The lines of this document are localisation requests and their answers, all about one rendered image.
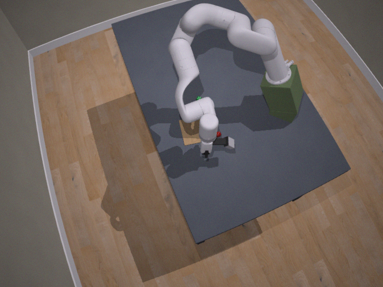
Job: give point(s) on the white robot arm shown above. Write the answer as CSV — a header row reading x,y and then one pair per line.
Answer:
x,y
260,40

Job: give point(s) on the tan mat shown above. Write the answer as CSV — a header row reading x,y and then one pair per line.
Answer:
x,y
190,132

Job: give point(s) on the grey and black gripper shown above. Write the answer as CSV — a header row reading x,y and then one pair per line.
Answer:
x,y
205,148

